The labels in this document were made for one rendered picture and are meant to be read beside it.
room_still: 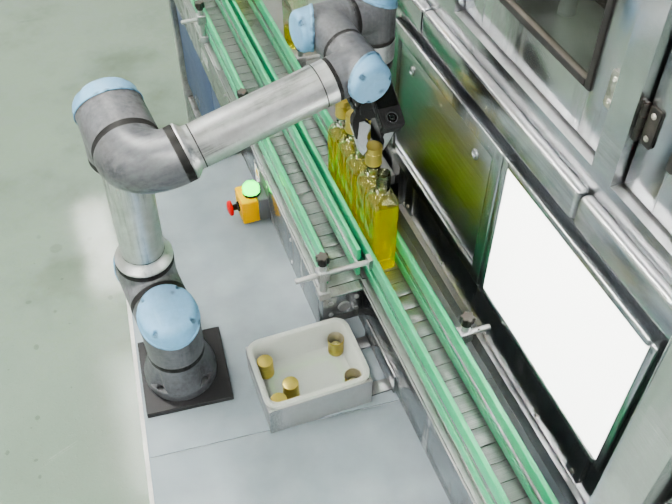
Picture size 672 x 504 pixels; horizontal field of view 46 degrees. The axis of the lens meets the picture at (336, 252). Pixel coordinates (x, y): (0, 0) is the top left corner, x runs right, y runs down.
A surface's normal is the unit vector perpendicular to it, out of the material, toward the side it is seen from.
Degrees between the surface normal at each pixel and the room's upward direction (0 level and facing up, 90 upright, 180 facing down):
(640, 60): 90
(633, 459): 90
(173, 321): 12
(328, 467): 0
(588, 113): 90
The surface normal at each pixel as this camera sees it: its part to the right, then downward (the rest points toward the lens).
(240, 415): 0.00, -0.69
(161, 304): 0.09, -0.53
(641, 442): -0.94, 0.25
